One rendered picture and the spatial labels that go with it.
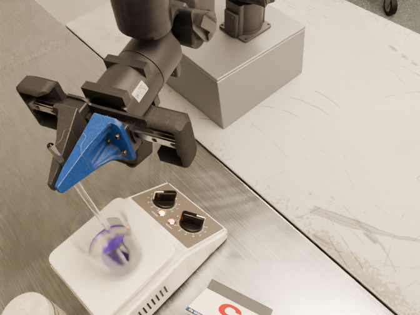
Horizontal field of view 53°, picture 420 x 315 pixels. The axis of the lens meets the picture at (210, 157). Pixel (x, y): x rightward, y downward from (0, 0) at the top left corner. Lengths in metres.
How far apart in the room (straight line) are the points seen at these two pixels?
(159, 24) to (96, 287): 0.30
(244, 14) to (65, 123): 0.39
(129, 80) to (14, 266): 0.38
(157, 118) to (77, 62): 0.60
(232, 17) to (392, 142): 0.32
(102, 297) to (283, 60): 0.48
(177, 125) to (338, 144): 0.40
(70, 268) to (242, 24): 0.44
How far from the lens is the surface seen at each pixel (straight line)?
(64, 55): 0.99
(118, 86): 0.41
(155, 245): 0.53
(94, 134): 0.38
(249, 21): 0.71
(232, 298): 0.58
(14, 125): 0.88
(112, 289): 0.52
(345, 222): 0.63
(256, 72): 0.71
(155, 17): 0.42
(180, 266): 0.54
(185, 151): 0.38
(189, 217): 0.56
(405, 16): 2.60
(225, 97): 0.68
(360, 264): 0.61
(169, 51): 0.46
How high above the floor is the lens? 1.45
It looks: 52 degrees down
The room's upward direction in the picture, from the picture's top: 11 degrees counter-clockwise
